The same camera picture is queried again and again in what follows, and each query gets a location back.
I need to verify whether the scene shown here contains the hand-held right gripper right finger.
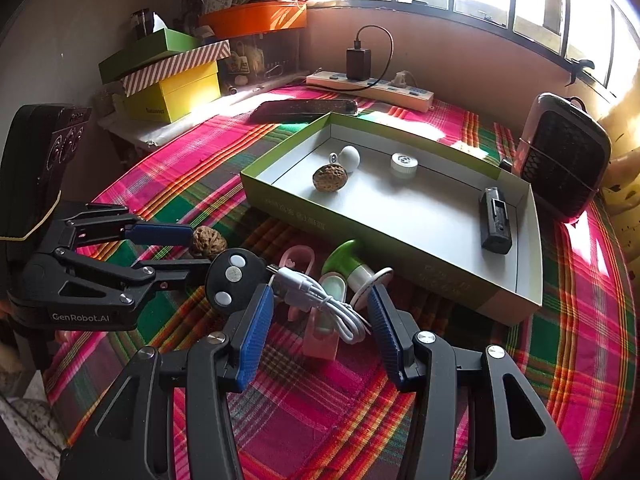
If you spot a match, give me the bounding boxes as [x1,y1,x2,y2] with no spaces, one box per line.
[367,287,583,480]

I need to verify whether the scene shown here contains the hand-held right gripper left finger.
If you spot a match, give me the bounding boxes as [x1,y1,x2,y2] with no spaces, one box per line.
[57,284,276,480]

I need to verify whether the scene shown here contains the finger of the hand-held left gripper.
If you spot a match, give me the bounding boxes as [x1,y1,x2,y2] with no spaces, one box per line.
[47,203,195,261]
[22,246,213,318]

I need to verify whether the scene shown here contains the brown walnut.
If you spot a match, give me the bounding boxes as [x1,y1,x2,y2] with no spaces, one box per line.
[312,162,349,193]
[189,226,230,261]

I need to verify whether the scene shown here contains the black oval gadget white buttons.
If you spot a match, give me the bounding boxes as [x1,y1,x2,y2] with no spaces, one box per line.
[205,249,266,318]

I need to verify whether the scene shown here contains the pink plastic hook clip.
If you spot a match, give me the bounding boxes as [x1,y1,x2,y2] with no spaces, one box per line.
[302,271,349,361]
[280,245,316,321]

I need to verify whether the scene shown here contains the white usb cable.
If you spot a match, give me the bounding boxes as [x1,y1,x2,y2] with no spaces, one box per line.
[265,262,373,346]

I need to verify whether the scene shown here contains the green and white mushroom-shaped hook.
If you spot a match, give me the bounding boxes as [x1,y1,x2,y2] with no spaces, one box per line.
[321,239,395,308]

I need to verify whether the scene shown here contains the green and white cardboard box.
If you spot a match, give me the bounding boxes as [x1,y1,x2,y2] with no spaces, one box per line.
[240,111,544,326]

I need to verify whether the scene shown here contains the black rectangular clip device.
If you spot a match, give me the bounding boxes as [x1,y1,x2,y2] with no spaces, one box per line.
[480,186,513,255]

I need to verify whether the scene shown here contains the white round cap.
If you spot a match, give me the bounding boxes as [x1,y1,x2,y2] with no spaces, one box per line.
[390,152,418,181]

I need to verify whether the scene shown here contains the white egg-shaped keychain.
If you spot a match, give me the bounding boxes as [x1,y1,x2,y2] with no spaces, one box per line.
[327,145,361,173]

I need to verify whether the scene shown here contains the yellow box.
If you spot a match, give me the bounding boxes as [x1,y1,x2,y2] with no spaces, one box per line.
[122,60,222,123]

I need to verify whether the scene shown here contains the striped box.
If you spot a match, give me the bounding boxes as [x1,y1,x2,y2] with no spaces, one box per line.
[122,40,232,98]

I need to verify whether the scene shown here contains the colourful plaid cloth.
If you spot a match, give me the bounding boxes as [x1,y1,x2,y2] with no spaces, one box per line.
[42,84,636,480]

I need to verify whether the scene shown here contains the black smartphone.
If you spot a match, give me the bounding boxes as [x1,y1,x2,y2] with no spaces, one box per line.
[248,99,359,123]

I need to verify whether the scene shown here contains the clear storage container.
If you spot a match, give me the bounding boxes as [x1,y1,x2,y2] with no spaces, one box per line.
[220,30,303,93]

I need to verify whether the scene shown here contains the white power strip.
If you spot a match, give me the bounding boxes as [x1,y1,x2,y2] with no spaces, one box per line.
[306,70,435,113]

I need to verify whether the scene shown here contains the pink and black space heater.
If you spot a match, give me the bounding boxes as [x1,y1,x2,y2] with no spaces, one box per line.
[515,92,613,225]

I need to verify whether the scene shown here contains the black charger adapter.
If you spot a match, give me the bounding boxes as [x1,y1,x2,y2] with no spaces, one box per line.
[346,47,372,81]

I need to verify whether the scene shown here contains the black charger cable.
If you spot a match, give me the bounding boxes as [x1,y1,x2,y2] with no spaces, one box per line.
[354,25,393,88]

